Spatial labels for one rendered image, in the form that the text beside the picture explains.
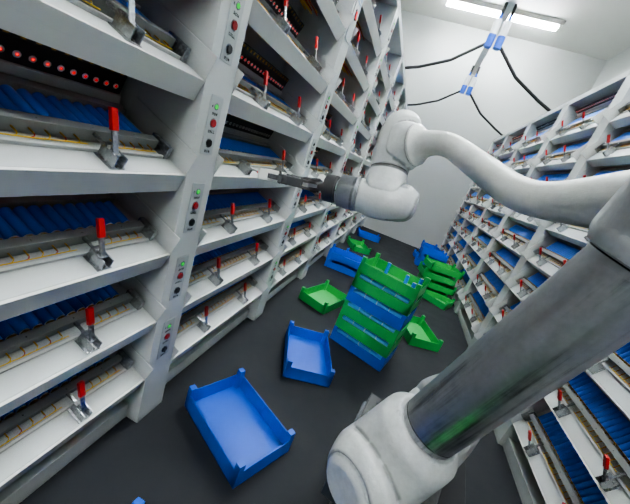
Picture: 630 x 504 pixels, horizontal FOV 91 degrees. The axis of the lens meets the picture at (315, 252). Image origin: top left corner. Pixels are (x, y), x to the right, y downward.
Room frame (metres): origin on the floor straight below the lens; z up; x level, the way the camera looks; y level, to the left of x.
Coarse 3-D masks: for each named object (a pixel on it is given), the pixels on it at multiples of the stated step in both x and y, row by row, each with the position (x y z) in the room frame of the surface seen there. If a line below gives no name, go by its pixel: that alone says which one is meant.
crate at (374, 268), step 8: (376, 256) 1.58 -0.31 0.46; (360, 264) 1.42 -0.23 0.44; (368, 264) 1.41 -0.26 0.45; (376, 264) 1.59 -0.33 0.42; (384, 264) 1.57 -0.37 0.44; (360, 272) 1.41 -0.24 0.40; (368, 272) 1.40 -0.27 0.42; (376, 272) 1.38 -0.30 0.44; (392, 272) 1.54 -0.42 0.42; (400, 272) 1.53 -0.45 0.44; (376, 280) 1.37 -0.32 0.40; (384, 280) 1.36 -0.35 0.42; (392, 280) 1.34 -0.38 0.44; (400, 280) 1.50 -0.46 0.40; (408, 280) 1.50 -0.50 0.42; (416, 280) 1.48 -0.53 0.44; (392, 288) 1.34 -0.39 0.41; (400, 288) 1.32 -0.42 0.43; (408, 288) 1.31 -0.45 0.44; (416, 288) 1.29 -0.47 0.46; (424, 288) 1.39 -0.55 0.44; (408, 296) 1.30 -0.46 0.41; (416, 296) 1.28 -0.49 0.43
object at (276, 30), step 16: (256, 0) 0.75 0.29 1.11; (272, 0) 1.11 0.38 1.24; (288, 0) 0.93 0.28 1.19; (256, 16) 0.78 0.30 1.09; (272, 16) 0.95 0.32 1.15; (288, 16) 1.22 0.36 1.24; (256, 32) 1.01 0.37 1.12; (272, 32) 0.86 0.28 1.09; (288, 32) 1.05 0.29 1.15; (288, 48) 0.96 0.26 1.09; (304, 48) 1.36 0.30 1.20; (304, 64) 1.08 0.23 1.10; (320, 64) 1.34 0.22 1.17; (320, 80) 1.25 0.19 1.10
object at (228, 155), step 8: (224, 152) 0.86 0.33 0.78; (232, 152) 0.91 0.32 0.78; (240, 152) 0.97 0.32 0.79; (224, 160) 0.85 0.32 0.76; (232, 160) 0.90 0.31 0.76; (248, 160) 1.01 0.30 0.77; (256, 160) 1.06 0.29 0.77; (264, 160) 1.12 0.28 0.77; (272, 160) 1.18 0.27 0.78; (280, 160) 1.26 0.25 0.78
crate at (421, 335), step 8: (416, 320) 1.96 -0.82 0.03; (424, 320) 1.95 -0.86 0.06; (408, 328) 1.85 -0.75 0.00; (416, 328) 1.89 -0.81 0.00; (424, 328) 1.90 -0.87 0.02; (408, 336) 1.68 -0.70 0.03; (416, 336) 1.78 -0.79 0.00; (424, 336) 1.82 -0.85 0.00; (432, 336) 1.79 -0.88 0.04; (408, 344) 1.65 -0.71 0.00; (416, 344) 1.65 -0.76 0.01; (424, 344) 1.66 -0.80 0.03; (432, 344) 1.67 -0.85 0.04; (440, 344) 1.68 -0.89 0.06
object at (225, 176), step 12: (228, 132) 1.05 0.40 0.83; (240, 132) 1.11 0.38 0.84; (276, 144) 1.36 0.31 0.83; (288, 156) 1.34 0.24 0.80; (216, 168) 0.74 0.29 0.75; (228, 168) 0.85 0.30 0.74; (288, 168) 1.32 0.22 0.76; (300, 168) 1.33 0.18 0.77; (216, 180) 0.77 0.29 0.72; (228, 180) 0.82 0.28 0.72; (240, 180) 0.88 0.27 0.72; (252, 180) 0.95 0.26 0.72; (264, 180) 1.03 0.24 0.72
